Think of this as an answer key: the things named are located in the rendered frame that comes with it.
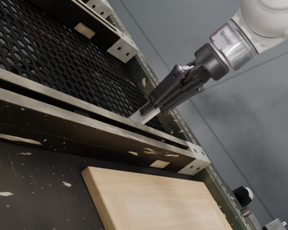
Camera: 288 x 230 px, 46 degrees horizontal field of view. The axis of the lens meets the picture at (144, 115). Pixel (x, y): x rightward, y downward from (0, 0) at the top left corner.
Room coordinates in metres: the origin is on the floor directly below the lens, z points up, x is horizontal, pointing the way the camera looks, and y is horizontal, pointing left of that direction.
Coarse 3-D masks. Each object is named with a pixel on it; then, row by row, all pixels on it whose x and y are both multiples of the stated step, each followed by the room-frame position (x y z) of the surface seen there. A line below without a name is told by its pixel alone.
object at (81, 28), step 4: (80, 24) 0.75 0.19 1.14; (76, 28) 0.74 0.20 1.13; (80, 28) 0.75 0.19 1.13; (84, 28) 0.75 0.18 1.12; (88, 28) 0.76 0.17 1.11; (80, 32) 0.75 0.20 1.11; (84, 32) 0.75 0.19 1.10; (88, 32) 0.76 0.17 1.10; (92, 32) 0.76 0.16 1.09; (88, 36) 0.76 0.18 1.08; (92, 36) 0.76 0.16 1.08
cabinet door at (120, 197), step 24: (96, 168) 0.21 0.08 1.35; (96, 192) 0.16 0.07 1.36; (120, 192) 0.18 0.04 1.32; (144, 192) 0.20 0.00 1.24; (168, 192) 0.23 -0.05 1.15; (192, 192) 0.27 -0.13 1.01; (120, 216) 0.13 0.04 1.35; (144, 216) 0.15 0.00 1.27; (168, 216) 0.17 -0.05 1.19; (192, 216) 0.19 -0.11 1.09; (216, 216) 0.23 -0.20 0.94
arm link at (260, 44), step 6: (240, 12) 0.48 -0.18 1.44; (234, 18) 0.49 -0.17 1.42; (240, 18) 0.47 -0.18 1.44; (240, 24) 0.46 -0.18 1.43; (240, 30) 0.46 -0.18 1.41; (246, 30) 0.45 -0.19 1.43; (246, 36) 0.44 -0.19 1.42; (252, 36) 0.44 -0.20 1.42; (258, 36) 0.42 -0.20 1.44; (252, 42) 0.43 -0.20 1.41; (258, 42) 0.43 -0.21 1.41; (264, 42) 0.42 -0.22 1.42; (270, 42) 0.42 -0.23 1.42; (276, 42) 0.43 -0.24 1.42; (258, 48) 0.43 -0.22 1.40; (264, 48) 0.43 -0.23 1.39; (258, 54) 0.44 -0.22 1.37
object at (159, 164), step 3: (156, 162) 0.31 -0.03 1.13; (159, 162) 0.31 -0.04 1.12; (162, 162) 0.32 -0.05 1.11; (165, 162) 0.32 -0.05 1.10; (168, 162) 0.32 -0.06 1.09; (150, 165) 0.30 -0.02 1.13; (153, 165) 0.30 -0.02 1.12; (156, 165) 0.31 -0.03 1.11; (159, 165) 0.31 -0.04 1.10; (162, 165) 0.32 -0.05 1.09; (165, 165) 0.32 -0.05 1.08
